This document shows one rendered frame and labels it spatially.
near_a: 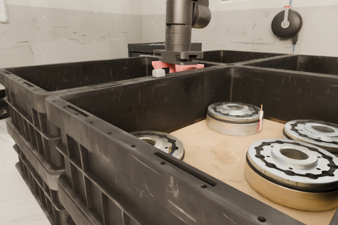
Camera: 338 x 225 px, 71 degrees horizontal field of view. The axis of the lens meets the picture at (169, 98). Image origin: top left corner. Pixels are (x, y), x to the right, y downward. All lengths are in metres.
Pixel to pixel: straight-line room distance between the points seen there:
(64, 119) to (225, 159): 0.22
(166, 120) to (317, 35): 3.34
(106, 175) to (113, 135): 0.06
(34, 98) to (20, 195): 0.27
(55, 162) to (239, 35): 3.66
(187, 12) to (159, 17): 4.13
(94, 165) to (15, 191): 0.35
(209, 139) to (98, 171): 0.22
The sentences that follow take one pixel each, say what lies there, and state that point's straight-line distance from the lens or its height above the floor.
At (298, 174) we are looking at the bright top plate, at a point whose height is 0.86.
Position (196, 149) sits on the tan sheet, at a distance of 0.37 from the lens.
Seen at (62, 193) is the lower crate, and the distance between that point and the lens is 0.33.
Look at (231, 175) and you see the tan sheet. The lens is 0.32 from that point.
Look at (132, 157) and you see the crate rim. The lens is 0.16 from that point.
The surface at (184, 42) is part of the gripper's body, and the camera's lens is 0.52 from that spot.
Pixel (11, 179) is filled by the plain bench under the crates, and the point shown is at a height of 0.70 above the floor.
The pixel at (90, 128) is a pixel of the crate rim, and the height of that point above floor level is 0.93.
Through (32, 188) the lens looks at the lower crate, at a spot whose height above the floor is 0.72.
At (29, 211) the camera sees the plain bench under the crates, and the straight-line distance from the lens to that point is 0.52.
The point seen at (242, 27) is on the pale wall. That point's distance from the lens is 3.87.
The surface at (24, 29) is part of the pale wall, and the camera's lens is 3.62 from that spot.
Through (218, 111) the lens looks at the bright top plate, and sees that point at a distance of 0.45.
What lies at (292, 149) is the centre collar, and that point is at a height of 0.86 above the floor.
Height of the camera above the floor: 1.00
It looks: 16 degrees down
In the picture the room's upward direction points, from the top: straight up
